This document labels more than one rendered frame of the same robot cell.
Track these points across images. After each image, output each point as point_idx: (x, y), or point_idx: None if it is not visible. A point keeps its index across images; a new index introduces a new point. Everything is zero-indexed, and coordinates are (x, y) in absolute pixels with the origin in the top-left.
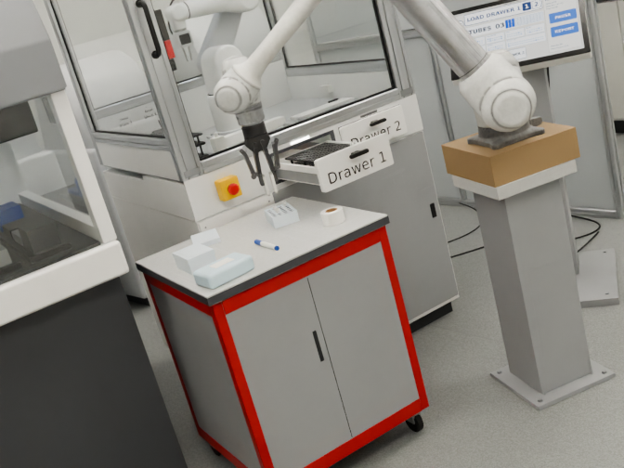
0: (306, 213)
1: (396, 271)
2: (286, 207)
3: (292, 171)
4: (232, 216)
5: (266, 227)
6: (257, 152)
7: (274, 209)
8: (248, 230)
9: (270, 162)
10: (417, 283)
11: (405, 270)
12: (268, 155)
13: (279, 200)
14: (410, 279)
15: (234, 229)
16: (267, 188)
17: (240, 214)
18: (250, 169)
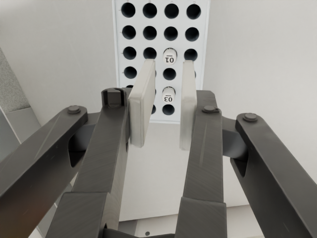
0: (85, 49)
1: None
2: (133, 79)
3: (43, 234)
4: (254, 220)
5: (221, 51)
6: (188, 217)
7: (172, 90)
8: (271, 76)
9: (106, 135)
10: (21, 121)
11: (20, 130)
12: (86, 174)
13: (121, 231)
14: (23, 124)
15: (292, 130)
16: (186, 70)
17: (231, 222)
18: (282, 144)
